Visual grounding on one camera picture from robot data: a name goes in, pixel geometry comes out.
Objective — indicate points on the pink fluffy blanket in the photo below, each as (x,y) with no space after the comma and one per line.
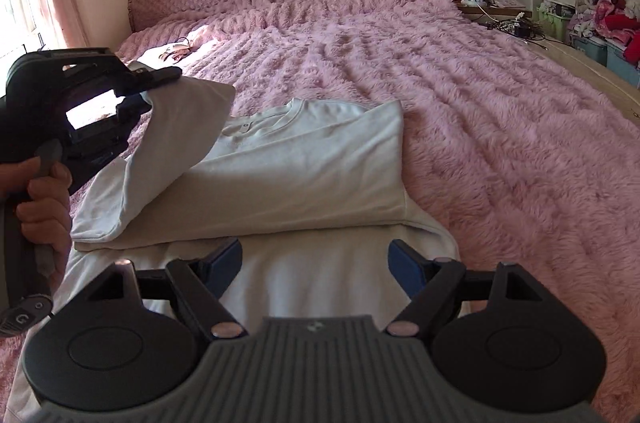
(500,153)

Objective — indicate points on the wooden bed frame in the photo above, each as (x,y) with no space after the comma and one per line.
(600,73)

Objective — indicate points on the brown hair accessory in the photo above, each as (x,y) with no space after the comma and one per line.
(176,49)

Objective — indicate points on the teal storage bin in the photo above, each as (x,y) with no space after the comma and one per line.
(622,58)
(589,43)

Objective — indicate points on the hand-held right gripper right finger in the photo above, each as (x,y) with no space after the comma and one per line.
(406,267)

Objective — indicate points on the person's left hand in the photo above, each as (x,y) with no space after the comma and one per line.
(47,208)

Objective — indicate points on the green storage bin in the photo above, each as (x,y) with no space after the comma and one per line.
(554,22)

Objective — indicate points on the bedside table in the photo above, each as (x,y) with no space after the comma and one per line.
(505,3)

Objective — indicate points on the plain white shirt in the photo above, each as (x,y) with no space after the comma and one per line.
(300,173)

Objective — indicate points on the red garment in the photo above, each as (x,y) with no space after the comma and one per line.
(622,28)

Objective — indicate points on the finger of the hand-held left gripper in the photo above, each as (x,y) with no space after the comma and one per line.
(152,76)
(132,110)

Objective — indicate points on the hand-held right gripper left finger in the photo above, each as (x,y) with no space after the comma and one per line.
(224,262)

